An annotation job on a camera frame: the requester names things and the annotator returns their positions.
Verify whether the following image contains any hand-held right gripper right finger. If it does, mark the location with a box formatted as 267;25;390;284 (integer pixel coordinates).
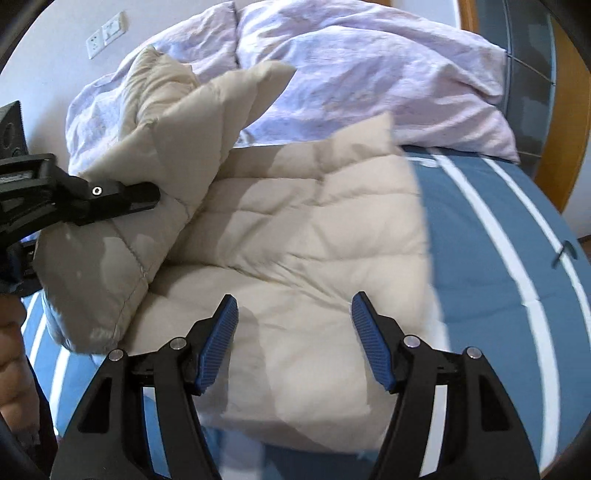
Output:
351;292;541;480

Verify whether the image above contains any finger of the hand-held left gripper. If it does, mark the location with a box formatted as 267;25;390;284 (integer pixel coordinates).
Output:
0;240;44;297
44;178;161;228

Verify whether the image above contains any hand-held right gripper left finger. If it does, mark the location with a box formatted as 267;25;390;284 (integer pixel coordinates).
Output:
50;294;241;480

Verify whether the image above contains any cream puffer jacket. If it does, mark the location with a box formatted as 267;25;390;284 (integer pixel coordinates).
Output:
34;46;452;452

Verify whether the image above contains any person's left forearm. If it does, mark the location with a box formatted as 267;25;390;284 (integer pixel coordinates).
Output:
0;355;60;480

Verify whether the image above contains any person's left hand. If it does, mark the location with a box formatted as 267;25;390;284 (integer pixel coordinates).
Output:
0;295;32;418

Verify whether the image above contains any blue striped bed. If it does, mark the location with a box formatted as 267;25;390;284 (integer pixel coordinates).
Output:
21;152;591;480

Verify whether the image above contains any lilac floral quilt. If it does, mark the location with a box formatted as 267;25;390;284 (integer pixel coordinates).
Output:
65;0;522;177

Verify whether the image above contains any frosted glass door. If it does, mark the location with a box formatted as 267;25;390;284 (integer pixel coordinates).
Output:
475;0;558;158

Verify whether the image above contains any white wall socket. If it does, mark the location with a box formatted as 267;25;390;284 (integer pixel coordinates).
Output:
86;28;105;60

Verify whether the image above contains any white wall switch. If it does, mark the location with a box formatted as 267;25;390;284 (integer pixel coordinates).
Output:
100;12;126;46

